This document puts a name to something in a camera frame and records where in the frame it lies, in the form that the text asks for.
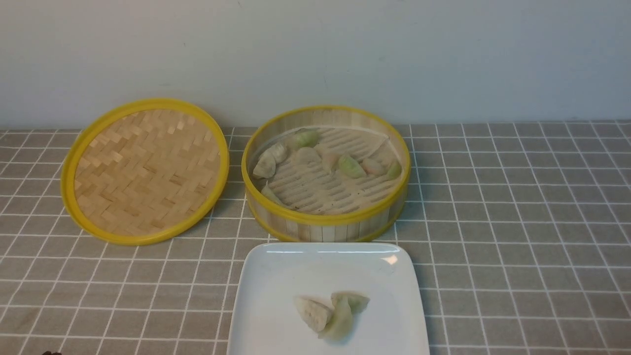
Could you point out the pink-white dumpling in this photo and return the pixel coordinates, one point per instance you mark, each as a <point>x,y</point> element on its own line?
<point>372,167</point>

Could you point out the pale green dumpling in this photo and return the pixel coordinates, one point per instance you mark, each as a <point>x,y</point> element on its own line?
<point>341,323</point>
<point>270,195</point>

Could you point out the white square plate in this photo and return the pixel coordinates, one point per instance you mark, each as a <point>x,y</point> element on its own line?
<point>265,320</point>

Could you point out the green-white dumpling plate rear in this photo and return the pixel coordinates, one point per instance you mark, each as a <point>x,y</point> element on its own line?
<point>357,302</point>

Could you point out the white dumpling on plate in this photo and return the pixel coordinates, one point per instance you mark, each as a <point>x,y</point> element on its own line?
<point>313,313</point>

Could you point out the pale green dumpling on plate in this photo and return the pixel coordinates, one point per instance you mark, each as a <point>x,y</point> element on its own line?
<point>341,323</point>

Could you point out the bamboo steamer basket yellow rim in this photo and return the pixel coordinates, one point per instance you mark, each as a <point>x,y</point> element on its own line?
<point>321,207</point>

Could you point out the pinkish dumpling steamer centre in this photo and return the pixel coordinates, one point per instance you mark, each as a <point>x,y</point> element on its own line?
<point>329,161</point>

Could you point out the white dumpling steamer centre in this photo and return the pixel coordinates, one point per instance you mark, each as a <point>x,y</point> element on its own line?
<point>305,155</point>

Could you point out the white dumpling steamer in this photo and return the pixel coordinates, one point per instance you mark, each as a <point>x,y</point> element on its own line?
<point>268,160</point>
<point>305,155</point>

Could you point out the green dumpling steamer centre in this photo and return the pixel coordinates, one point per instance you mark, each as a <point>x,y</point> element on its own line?
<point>350,167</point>

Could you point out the green dumpling steamer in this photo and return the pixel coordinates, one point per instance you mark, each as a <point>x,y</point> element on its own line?
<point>350,167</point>
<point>394,170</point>
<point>303,138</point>

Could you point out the green dumpling steamer top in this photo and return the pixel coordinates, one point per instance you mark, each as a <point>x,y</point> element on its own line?
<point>303,138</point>

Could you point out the white dumpling steamer left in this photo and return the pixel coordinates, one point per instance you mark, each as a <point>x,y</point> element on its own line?
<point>268,160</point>

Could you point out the green dumpling steamer right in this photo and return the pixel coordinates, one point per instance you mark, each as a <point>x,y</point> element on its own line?
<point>394,170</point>

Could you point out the bamboo steamer lid yellow rim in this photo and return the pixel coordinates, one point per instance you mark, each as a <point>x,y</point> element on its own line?
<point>145,172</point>

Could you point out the grey checked tablecloth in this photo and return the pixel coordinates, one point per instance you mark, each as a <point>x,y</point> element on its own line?
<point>519,234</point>

